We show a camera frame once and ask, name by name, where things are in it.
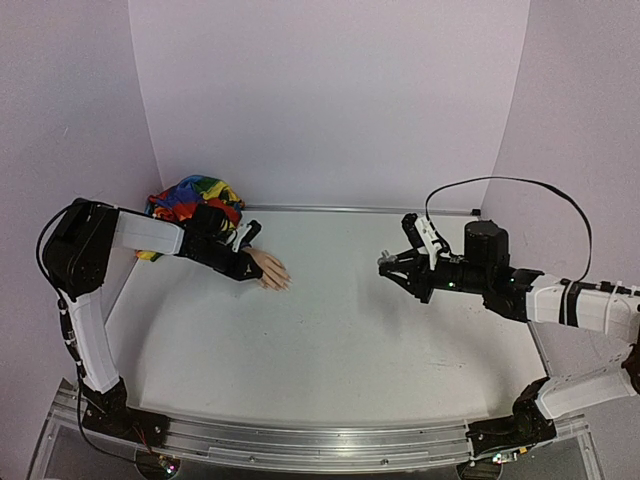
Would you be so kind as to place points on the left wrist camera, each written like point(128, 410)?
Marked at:
point(245, 234)

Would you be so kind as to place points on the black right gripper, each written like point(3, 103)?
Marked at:
point(425, 277)

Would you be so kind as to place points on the glitter nail polish bottle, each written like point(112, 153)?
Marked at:
point(386, 258)

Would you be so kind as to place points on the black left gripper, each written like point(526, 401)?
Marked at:
point(239, 271)

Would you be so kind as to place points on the aluminium front rail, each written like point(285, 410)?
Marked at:
point(74, 445)

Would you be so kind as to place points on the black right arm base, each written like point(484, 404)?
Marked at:
point(525, 427)

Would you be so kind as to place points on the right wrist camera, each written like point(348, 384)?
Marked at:
point(424, 238)

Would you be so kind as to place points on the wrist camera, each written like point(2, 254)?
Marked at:
point(245, 234)
point(424, 238)

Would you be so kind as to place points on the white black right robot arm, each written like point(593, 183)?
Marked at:
point(526, 296)

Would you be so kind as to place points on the mannequin hand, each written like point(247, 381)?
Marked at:
point(274, 274)

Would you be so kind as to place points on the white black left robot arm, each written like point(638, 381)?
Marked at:
point(73, 253)

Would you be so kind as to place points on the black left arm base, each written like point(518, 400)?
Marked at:
point(109, 414)

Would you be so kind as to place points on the rainbow colored sleeve cloth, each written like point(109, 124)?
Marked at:
point(200, 204)

